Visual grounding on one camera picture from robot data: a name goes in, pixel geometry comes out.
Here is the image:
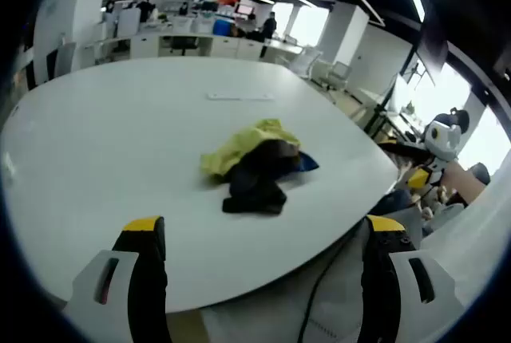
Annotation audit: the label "grey mesh chair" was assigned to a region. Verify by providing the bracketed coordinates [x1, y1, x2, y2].
[199, 199, 426, 343]

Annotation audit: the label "blue bin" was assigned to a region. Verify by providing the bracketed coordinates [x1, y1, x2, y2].
[212, 18, 232, 36]

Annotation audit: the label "yellow garment grey blue sleeves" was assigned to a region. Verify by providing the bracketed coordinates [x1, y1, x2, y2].
[199, 118, 320, 215]

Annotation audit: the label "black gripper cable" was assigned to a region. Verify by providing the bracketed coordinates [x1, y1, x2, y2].
[297, 235, 362, 343]

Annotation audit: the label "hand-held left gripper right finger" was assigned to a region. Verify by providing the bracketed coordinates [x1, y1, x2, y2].
[360, 215, 466, 343]

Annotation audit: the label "black office chair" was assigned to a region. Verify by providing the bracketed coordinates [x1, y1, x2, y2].
[169, 35, 200, 56]

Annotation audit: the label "white desk row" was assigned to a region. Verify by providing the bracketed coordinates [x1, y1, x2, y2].
[79, 31, 304, 61]

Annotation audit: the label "person's white shirt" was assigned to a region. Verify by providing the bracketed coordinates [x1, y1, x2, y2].
[421, 181, 511, 343]

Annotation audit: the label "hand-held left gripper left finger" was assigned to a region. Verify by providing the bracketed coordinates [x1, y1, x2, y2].
[62, 215, 173, 343]

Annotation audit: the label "white table slot cover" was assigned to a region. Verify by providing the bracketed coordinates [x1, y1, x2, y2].
[207, 93, 275, 101]

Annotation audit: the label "white office chair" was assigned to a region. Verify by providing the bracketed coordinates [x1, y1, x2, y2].
[289, 47, 323, 79]
[327, 61, 353, 89]

